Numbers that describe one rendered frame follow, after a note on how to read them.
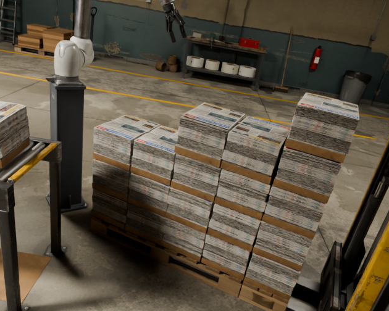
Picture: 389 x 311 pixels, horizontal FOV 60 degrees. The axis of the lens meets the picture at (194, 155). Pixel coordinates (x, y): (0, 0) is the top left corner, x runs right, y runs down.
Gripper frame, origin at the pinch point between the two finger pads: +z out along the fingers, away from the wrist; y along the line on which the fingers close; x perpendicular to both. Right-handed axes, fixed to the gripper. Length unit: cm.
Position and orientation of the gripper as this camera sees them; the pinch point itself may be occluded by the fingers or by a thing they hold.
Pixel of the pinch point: (178, 38)
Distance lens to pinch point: 225.8
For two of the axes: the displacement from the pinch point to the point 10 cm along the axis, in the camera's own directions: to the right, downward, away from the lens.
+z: 3.0, 9.2, 2.6
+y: 5.3, 0.7, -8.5
